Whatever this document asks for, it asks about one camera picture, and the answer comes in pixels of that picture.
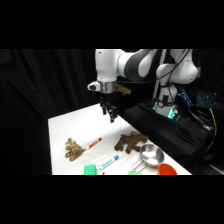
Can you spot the black curtain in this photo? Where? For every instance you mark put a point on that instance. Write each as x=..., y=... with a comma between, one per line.
x=40, y=93

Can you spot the blue lit device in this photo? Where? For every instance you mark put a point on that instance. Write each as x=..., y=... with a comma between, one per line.
x=185, y=97

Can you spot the red marker pen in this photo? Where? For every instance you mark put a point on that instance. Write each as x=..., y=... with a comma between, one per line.
x=94, y=143

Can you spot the tan plush toy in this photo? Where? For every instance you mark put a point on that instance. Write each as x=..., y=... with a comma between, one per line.
x=74, y=149

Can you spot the black covered robot stand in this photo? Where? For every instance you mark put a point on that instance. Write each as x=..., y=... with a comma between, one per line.
x=173, y=133

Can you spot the blue marker pen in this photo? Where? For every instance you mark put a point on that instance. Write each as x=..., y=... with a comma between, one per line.
x=109, y=162

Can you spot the light green object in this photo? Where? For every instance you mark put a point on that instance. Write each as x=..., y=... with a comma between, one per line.
x=134, y=173

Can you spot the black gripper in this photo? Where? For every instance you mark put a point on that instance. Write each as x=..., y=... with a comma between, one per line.
x=107, y=99

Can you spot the green block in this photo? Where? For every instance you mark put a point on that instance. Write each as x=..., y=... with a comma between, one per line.
x=89, y=170

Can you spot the brown plush toy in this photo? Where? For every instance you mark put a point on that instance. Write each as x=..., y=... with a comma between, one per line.
x=130, y=141

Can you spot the orange bowl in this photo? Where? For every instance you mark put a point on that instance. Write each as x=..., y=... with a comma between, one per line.
x=166, y=169

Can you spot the teal lit keyboard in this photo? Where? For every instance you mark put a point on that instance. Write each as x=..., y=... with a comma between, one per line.
x=206, y=99

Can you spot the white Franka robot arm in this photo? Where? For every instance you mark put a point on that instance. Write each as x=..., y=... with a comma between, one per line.
x=106, y=65

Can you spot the metal measuring cup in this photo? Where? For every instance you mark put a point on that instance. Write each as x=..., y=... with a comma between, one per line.
x=151, y=156

